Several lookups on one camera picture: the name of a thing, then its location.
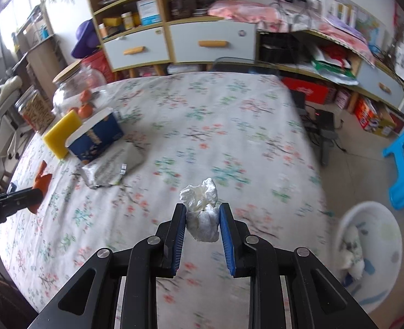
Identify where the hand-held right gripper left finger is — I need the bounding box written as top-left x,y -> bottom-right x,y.
34,203 -> 189,329

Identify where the small white tissue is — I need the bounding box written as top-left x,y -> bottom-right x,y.
179,177 -> 221,243

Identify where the green white bag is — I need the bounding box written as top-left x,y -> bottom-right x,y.
310,60 -> 360,86

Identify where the purple hat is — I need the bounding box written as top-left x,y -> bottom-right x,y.
71,20 -> 103,59

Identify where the large white tissue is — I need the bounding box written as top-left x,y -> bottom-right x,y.
340,226 -> 366,280

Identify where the orange wrapper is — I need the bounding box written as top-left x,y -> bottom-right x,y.
31,160 -> 54,215

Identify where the dark storage jar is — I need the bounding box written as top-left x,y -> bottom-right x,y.
168,0 -> 197,21

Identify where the glass jar wooden lid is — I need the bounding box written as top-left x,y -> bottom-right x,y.
52,60 -> 108,119

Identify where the white drawer wooden handle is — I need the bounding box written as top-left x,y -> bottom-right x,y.
103,27 -> 171,72
169,21 -> 257,64

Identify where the wooden shelf cabinet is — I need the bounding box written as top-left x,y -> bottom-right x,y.
85,0 -> 259,79

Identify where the wooden desk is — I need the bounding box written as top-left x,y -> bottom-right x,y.
12,34 -> 69,90

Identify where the yellow sponge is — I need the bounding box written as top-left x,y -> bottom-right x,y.
42,110 -> 83,160

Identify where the colourful wall poster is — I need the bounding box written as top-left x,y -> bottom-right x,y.
327,0 -> 385,38

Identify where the low wooden side cabinet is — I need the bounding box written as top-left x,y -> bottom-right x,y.
257,29 -> 404,120

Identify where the pink floral cloth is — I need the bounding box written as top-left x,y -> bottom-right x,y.
208,0 -> 375,66

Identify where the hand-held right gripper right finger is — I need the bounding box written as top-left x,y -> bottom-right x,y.
219,203 -> 377,329

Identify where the plastic snack jar red label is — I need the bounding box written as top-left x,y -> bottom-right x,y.
15,88 -> 56,134

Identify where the red white carton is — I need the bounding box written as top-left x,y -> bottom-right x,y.
354,98 -> 397,138

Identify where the blue white box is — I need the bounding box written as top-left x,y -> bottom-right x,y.
136,0 -> 161,26

